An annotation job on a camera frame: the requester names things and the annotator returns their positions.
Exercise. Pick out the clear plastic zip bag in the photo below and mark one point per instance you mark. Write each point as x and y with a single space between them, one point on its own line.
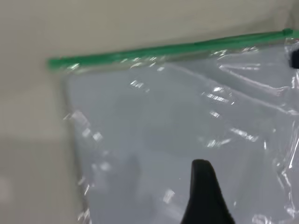
163 50

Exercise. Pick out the green zipper slider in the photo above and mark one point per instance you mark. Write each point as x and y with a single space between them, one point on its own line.
286 31

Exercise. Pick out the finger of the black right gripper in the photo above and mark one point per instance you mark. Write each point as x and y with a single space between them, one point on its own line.
294 57

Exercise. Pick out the white table cloth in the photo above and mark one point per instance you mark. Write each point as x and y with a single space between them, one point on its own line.
35 163

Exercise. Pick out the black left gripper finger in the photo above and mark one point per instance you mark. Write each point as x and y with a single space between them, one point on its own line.
205 198

